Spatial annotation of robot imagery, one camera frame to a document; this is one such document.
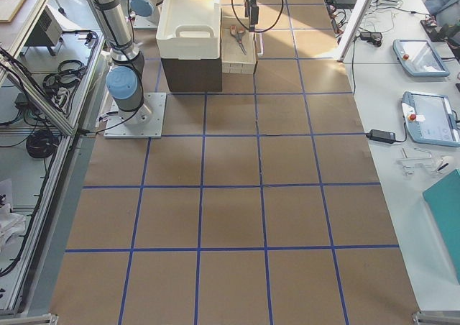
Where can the grey orange scissors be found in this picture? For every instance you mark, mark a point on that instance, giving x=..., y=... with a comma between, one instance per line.
x=238, y=33

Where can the wooden drawer with white handle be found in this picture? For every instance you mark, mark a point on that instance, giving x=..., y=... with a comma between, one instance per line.
x=240, y=49

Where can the brown wooden drawer cabinet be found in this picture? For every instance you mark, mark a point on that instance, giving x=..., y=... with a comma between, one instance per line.
x=190, y=76

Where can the white plastic tray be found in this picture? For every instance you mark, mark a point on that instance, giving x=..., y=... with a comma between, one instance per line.
x=189, y=29

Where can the far blue teach pendant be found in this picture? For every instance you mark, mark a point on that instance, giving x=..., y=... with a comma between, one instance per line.
x=419, y=58

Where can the blue teach pendant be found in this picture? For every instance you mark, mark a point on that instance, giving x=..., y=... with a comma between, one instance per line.
x=429, y=119
x=419, y=58

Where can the black power adapter on table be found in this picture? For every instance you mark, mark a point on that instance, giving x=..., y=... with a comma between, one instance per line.
x=381, y=136

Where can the near blue teach pendant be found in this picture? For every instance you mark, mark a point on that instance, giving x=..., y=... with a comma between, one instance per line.
x=429, y=119

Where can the grey metal box unit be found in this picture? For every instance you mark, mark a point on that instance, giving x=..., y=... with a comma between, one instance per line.
x=46, y=33

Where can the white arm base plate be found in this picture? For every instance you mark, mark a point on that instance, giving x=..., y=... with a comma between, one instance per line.
x=147, y=122
x=150, y=22

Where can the aluminium frame post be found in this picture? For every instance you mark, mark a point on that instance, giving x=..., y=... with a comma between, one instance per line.
x=351, y=29

